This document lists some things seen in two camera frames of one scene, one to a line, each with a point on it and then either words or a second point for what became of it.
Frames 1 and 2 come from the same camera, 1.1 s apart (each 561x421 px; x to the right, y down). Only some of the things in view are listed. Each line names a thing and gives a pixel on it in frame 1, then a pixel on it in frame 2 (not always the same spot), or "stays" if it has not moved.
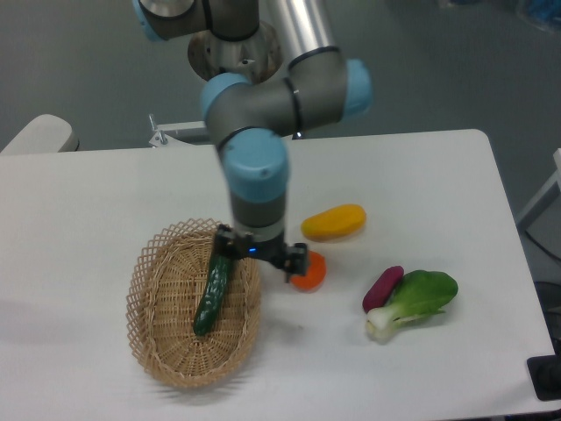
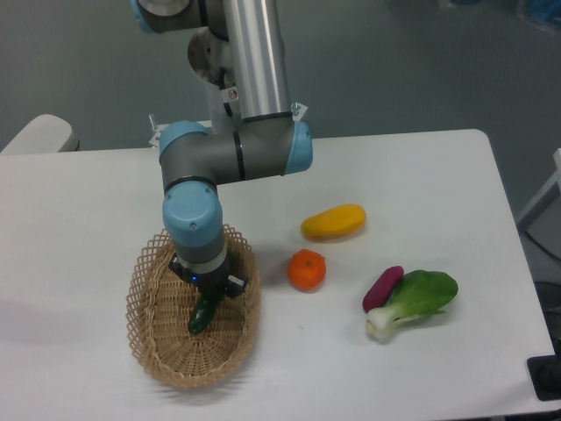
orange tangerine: x=316 y=270 stays
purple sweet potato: x=382 y=288 stays
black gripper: x=275 y=251 → x=212 y=281
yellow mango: x=334 y=223 stays
